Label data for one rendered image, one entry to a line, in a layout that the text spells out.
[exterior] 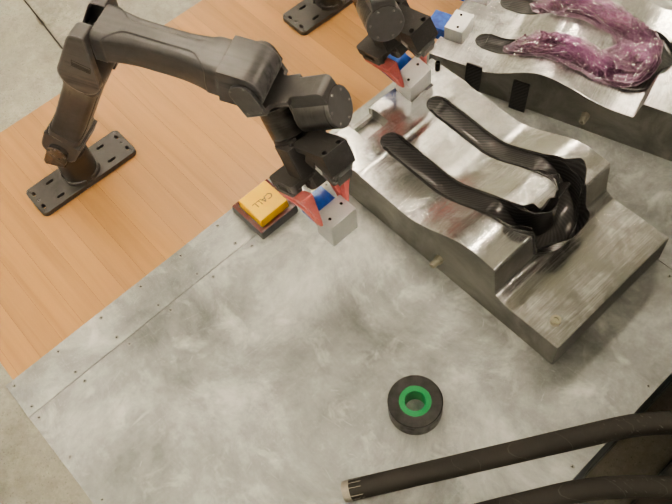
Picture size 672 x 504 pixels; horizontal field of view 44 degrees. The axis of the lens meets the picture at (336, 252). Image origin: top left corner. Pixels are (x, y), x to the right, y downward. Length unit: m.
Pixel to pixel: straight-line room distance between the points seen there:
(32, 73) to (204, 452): 1.95
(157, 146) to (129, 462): 0.59
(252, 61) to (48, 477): 1.41
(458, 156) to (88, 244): 0.65
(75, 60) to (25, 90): 1.76
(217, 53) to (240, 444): 0.56
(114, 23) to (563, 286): 0.74
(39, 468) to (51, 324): 0.87
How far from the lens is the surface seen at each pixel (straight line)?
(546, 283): 1.27
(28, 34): 3.12
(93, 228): 1.49
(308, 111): 1.08
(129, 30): 1.14
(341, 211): 1.21
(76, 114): 1.34
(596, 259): 1.31
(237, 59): 1.08
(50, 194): 1.55
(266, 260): 1.37
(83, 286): 1.44
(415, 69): 1.39
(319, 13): 1.70
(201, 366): 1.31
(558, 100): 1.49
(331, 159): 1.07
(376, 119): 1.43
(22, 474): 2.26
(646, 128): 1.47
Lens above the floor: 1.97
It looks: 59 degrees down
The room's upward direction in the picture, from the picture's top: 10 degrees counter-clockwise
